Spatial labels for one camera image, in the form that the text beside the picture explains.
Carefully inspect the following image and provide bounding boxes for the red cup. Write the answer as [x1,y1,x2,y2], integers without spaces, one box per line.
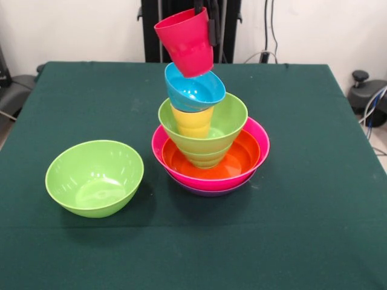
[154,7,215,79]

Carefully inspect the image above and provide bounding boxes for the small blue bowl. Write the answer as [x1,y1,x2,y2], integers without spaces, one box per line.
[164,62,227,113]

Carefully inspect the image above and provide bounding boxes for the medium green bowl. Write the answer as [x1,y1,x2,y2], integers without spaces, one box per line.
[158,92,249,153]

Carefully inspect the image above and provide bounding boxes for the yellow cup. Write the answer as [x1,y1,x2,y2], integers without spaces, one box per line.
[171,103,215,139]

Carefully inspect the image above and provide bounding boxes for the pink bowl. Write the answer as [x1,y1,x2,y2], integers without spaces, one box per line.
[151,117,271,192]

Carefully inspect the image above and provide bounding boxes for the orange bowl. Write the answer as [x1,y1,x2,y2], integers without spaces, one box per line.
[161,129,261,179]

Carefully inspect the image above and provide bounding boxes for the small ribbed green bowl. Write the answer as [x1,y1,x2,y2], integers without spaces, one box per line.
[180,144,232,169]

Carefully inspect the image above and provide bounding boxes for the purple bowl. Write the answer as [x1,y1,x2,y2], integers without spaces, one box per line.
[178,177,255,198]

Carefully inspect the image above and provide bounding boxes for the large green bowl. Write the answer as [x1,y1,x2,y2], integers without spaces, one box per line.
[45,140,145,219]

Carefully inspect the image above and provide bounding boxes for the black chair with round knob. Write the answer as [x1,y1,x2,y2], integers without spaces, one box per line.
[347,69,387,127]

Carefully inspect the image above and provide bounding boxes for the black office chair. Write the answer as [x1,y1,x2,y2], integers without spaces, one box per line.
[0,45,45,121]

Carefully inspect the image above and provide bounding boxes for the dark green tablecloth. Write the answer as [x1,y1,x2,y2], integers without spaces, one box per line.
[0,62,387,290]

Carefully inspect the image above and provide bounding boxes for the black wall cable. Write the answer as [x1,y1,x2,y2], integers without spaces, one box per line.
[264,0,279,63]

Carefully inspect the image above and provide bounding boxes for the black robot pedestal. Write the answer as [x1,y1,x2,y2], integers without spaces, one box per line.
[137,0,242,64]

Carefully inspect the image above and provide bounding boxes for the blue and white cable bundle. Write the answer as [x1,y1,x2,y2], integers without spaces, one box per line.
[358,86,387,127]

